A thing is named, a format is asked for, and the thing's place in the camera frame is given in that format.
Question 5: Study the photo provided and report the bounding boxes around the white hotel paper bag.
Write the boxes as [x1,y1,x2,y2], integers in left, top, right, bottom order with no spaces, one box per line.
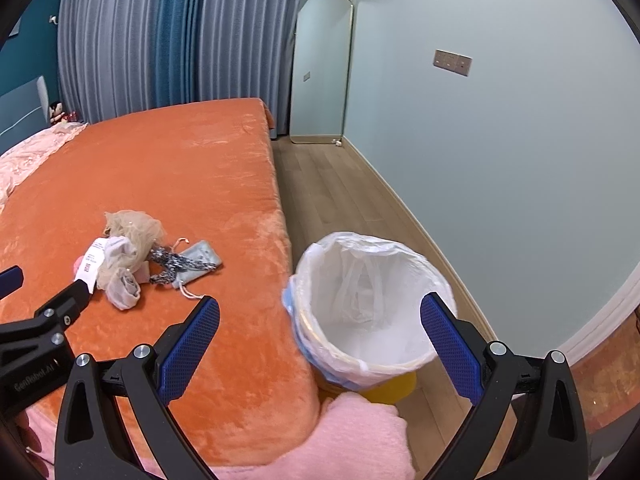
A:
[75,236,136,294]

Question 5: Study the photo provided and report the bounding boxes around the white sock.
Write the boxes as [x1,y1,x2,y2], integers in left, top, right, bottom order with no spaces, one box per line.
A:
[105,269,141,311]

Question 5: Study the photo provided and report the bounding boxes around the beige mesh netting trash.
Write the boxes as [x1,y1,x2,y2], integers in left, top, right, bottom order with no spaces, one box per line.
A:
[96,209,166,290]

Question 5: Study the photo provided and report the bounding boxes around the leopard print fabric strip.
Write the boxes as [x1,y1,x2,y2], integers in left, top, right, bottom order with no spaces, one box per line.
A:
[148,244,218,288]

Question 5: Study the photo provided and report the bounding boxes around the person's left hand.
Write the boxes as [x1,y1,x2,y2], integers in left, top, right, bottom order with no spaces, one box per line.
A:
[12,412,50,479]

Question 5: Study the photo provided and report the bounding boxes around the pink patterned bedsheet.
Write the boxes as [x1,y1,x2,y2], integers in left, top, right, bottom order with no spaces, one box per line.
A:
[0,122,88,209]

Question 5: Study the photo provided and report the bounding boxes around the blue padded headboard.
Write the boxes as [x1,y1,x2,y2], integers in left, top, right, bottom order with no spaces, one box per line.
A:
[0,76,50,154]

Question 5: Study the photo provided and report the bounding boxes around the stuffed toy by headboard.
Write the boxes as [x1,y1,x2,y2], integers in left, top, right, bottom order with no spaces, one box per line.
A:
[49,101,78,126]

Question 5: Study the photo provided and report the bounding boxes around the pink fluffy cloth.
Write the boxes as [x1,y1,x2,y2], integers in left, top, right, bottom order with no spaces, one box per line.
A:
[24,391,418,480]

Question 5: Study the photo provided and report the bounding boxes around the orange bed blanket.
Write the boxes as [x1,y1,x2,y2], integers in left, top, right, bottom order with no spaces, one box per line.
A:
[1,99,319,466]

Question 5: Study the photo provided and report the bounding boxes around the grey blue curtains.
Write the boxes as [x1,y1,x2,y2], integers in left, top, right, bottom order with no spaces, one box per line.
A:
[58,0,302,136]

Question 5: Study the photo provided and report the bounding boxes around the gold framed standing mirror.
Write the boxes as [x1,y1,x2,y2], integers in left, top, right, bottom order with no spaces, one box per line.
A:
[288,0,354,144]

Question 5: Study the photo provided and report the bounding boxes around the wall switch panel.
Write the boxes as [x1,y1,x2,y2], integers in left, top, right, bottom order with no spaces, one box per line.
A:
[433,50,472,77]

